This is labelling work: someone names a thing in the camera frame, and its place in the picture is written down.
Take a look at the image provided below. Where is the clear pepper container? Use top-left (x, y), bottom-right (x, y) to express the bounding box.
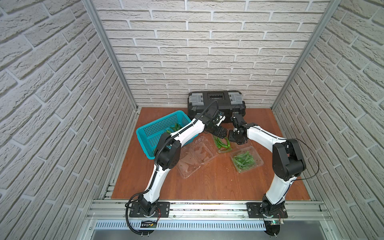
top-left (211, 131), bottom-right (253, 155)
top-left (230, 147), bottom-right (264, 173)

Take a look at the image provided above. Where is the clear clamshell container with peppers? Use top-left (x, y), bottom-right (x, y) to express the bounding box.
top-left (177, 136), bottom-right (218, 179)

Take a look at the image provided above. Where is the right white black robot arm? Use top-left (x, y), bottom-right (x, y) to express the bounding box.
top-left (229, 112), bottom-right (306, 218)

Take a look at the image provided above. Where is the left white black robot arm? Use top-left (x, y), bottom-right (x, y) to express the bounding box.
top-left (134, 107), bottom-right (227, 217)

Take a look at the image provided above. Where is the black grey toolbox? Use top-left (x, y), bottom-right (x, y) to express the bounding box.
top-left (187, 90), bottom-right (246, 123)

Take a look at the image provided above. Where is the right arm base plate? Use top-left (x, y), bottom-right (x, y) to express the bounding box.
top-left (246, 201), bottom-right (288, 219)

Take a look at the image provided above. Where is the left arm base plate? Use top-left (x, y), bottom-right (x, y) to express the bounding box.
top-left (129, 202), bottom-right (171, 218)

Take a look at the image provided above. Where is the aluminium front rail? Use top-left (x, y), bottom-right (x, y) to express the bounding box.
top-left (86, 200), bottom-right (333, 221)

